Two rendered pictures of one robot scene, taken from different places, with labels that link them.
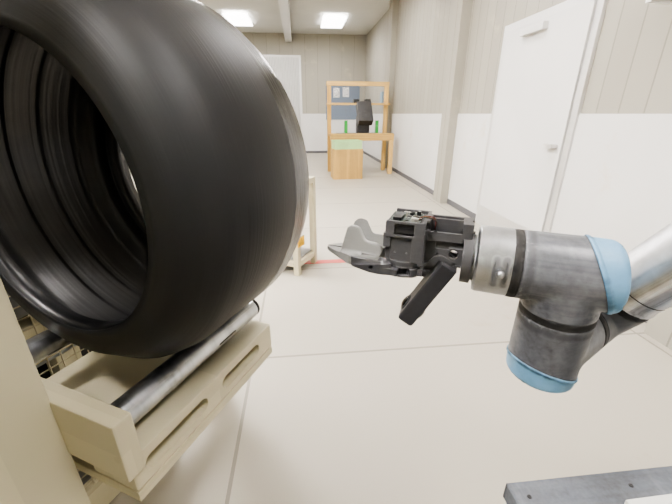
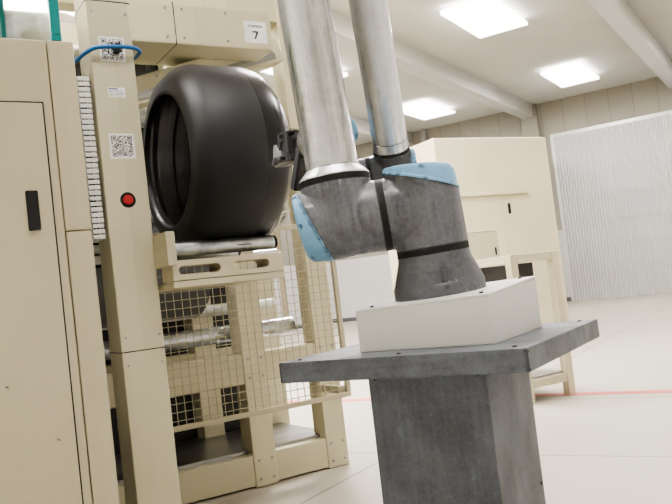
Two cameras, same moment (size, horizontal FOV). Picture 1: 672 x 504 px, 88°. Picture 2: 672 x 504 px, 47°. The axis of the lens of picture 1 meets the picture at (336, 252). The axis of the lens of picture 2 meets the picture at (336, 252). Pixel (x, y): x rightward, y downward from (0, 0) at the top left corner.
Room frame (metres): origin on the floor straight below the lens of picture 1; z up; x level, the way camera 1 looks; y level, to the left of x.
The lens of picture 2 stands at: (-1.14, -1.42, 0.73)
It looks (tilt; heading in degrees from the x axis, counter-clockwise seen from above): 3 degrees up; 37
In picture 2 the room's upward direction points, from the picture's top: 7 degrees counter-clockwise
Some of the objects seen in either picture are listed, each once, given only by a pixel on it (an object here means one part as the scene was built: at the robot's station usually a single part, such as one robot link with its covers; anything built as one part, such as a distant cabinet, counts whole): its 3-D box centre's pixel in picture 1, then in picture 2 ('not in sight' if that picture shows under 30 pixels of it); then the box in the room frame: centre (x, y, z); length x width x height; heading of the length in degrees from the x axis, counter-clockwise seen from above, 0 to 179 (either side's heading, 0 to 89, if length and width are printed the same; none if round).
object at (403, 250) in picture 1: (427, 246); (299, 145); (0.46, -0.13, 1.12); 0.12 x 0.08 x 0.09; 69
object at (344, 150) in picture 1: (361, 129); not in sight; (8.10, -0.57, 0.99); 1.46 x 1.31 x 1.97; 96
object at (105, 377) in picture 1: (147, 378); (208, 282); (0.56, 0.38, 0.80); 0.37 x 0.36 x 0.02; 69
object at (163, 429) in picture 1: (199, 382); (224, 267); (0.51, 0.25, 0.84); 0.36 x 0.09 x 0.06; 159
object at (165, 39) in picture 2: not in sight; (182, 36); (0.78, 0.62, 1.71); 0.61 x 0.25 x 0.15; 159
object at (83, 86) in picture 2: not in sight; (91, 158); (0.22, 0.46, 1.19); 0.05 x 0.04 x 0.48; 69
